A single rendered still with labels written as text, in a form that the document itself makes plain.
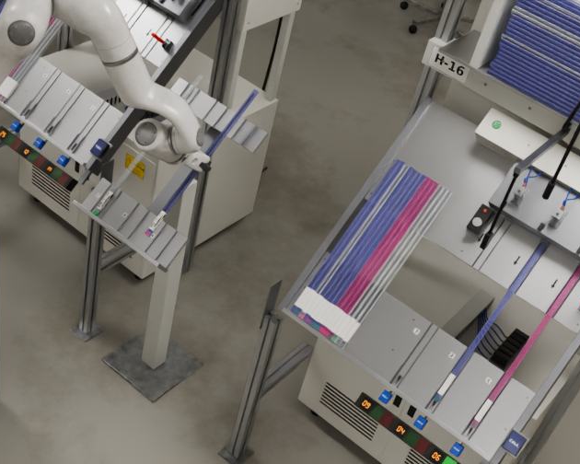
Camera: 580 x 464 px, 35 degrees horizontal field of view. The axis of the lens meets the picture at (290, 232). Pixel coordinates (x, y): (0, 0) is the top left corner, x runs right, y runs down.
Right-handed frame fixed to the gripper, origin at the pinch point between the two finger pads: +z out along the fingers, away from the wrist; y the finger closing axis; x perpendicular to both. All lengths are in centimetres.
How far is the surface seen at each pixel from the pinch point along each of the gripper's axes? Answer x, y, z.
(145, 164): 13, 42, 43
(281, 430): 64, -41, 71
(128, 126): 4.1, 36.4, 14.7
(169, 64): -18.7, 36.4, 15.9
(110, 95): 1, 69, 43
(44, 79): 7, 71, 12
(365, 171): -30, 26, 187
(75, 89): 4, 59, 13
